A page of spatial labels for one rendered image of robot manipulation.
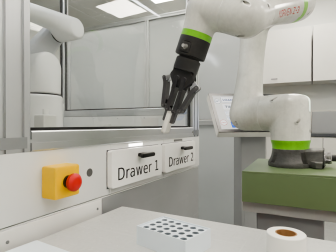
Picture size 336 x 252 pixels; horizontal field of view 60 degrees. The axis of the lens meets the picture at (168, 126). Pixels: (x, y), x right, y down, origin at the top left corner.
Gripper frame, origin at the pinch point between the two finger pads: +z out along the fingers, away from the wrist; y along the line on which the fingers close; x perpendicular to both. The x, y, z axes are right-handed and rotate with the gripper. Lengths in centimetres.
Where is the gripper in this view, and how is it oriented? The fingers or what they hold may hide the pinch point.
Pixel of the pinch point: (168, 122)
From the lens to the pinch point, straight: 90.4
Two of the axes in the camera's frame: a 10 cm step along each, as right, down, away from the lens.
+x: 4.7, 0.0, 8.8
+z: -3.1, 9.4, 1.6
